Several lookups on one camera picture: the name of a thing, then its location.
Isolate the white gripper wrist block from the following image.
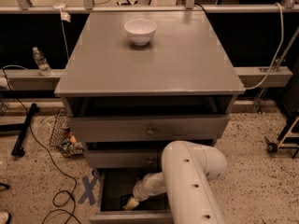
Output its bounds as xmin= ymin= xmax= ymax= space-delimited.
xmin=124 ymin=179 xmax=155 ymax=211

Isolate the dark blue rxbar wrapper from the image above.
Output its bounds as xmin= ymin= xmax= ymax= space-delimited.
xmin=121 ymin=195 xmax=131 ymax=207

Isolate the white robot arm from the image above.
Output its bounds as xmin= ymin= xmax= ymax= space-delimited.
xmin=124 ymin=141 xmax=228 ymax=224

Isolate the grey open bottom drawer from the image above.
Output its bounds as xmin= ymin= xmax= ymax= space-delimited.
xmin=88 ymin=167 xmax=174 ymax=224

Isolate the grey middle drawer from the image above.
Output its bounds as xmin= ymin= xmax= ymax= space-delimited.
xmin=84 ymin=149 xmax=162 ymax=168

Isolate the grey top drawer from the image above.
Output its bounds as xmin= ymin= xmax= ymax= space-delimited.
xmin=69 ymin=115 xmax=229 ymax=143

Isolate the grey wooden drawer cabinet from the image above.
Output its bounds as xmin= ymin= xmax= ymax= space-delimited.
xmin=53 ymin=10 xmax=246 ymax=224

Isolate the black metal stand bar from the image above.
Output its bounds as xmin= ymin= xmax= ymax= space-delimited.
xmin=11 ymin=103 xmax=39 ymax=158

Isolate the clear plastic water bottle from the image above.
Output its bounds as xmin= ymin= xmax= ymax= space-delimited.
xmin=33 ymin=47 xmax=51 ymax=77

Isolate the white ceramic bowl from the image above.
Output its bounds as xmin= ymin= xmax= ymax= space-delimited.
xmin=124 ymin=19 xmax=157 ymax=46

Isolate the white desk lamp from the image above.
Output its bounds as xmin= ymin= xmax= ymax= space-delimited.
xmin=53 ymin=0 xmax=71 ymax=22

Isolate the wire basket with items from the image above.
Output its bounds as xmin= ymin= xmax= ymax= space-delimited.
xmin=50 ymin=112 xmax=84 ymax=158

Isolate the black floor cable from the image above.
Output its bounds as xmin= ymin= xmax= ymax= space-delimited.
xmin=0 ymin=68 xmax=82 ymax=224

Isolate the black wheeled cart frame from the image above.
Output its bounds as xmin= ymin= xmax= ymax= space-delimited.
xmin=264 ymin=111 xmax=299 ymax=159

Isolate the grey metal rail beam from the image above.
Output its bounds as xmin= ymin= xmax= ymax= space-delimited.
xmin=0 ymin=4 xmax=299 ymax=15

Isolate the white hanging cable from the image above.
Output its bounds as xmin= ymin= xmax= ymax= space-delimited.
xmin=243 ymin=2 xmax=285 ymax=91

